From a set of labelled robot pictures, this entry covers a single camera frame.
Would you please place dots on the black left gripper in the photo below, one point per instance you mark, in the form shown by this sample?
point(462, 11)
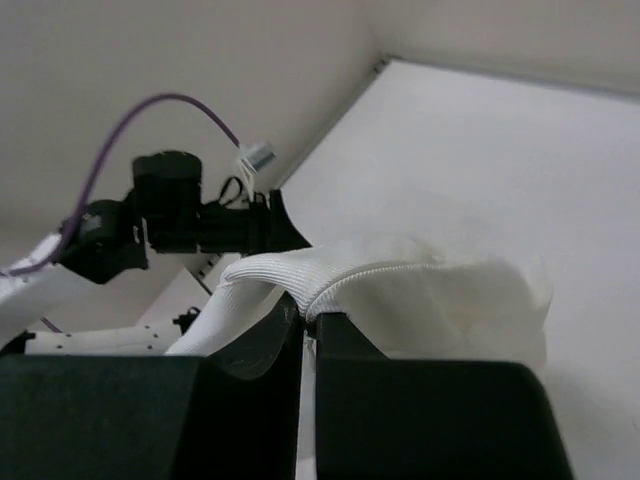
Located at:
point(167, 196)

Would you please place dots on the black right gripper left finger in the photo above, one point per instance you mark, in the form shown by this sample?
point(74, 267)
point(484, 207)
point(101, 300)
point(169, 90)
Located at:
point(233, 415)

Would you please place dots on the white pleated skirt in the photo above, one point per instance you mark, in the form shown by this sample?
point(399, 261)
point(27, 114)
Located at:
point(408, 299)

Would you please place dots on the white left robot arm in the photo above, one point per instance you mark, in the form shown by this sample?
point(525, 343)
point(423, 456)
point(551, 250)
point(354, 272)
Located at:
point(108, 240)

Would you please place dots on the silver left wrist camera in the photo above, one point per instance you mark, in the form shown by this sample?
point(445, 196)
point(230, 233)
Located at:
point(255, 157)

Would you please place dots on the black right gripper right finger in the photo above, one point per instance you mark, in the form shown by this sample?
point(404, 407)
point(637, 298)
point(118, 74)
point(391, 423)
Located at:
point(378, 418)

